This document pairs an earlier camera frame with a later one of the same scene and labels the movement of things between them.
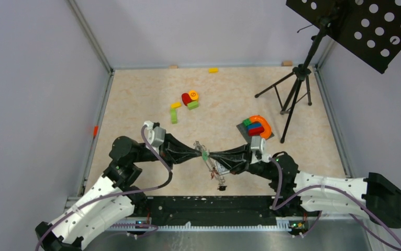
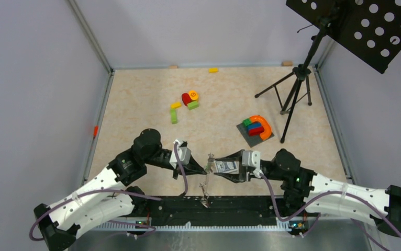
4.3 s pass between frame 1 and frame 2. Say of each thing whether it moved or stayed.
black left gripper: moved
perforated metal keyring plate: moved
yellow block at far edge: stayed
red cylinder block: stayed
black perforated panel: stayed
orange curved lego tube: stayed
